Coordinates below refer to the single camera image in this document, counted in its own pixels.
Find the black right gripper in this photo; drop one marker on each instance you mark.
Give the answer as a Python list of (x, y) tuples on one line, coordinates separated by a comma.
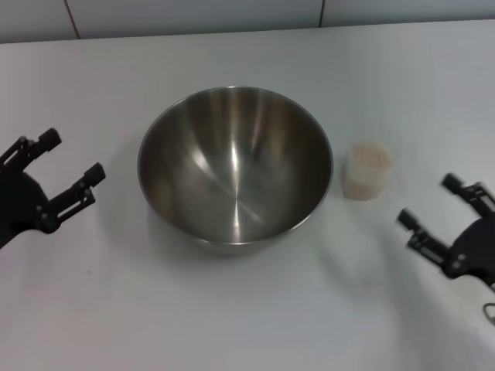
[(475, 251)]

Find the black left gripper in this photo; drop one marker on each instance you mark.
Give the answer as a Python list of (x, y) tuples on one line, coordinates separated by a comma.
[(19, 208)]

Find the stainless steel mixing bowl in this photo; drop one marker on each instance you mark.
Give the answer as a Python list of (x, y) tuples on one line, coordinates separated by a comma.
[(232, 174)]

